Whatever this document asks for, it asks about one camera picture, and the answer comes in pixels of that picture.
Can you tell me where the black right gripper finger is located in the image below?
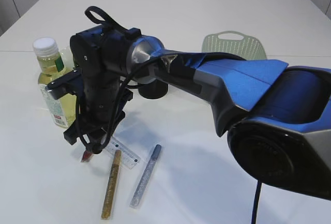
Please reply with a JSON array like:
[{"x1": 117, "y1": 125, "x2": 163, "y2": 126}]
[{"x1": 84, "y1": 128, "x2": 109, "y2": 154}]

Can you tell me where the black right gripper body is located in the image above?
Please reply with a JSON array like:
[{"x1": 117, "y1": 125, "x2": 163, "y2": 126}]
[{"x1": 64, "y1": 75, "x2": 133, "y2": 145}]

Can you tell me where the red glitter glue pen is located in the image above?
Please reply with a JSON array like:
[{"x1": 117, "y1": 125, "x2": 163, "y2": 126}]
[{"x1": 81, "y1": 150, "x2": 94, "y2": 163}]

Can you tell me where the clear plastic ruler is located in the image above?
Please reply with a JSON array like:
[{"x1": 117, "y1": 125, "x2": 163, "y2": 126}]
[{"x1": 104, "y1": 137, "x2": 141, "y2": 170}]

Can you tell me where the yellow tea bottle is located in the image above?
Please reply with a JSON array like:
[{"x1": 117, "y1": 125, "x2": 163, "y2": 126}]
[{"x1": 33, "y1": 37, "x2": 76, "y2": 128}]

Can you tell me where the silver blue glitter glue pen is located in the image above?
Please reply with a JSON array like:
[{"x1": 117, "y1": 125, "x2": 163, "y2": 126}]
[{"x1": 130, "y1": 144, "x2": 162, "y2": 208}]

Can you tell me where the gold glitter glue pen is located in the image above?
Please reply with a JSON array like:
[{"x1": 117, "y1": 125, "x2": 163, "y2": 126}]
[{"x1": 101, "y1": 150, "x2": 122, "y2": 220}]

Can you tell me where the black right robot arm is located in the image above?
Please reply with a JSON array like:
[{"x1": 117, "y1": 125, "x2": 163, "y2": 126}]
[{"x1": 64, "y1": 25, "x2": 330, "y2": 199}]

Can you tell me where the black mesh pen holder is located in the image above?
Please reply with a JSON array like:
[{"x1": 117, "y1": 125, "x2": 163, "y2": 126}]
[{"x1": 138, "y1": 80, "x2": 168, "y2": 99}]

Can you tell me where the green plastic woven basket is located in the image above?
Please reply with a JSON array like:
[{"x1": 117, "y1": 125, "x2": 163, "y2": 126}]
[{"x1": 202, "y1": 31, "x2": 267, "y2": 61}]

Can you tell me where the green wavy glass bowl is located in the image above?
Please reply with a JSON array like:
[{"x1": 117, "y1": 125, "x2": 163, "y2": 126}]
[{"x1": 59, "y1": 46, "x2": 74, "y2": 70}]

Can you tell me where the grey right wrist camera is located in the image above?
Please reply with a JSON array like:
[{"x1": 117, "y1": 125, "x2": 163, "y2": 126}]
[{"x1": 45, "y1": 69, "x2": 83, "y2": 100}]

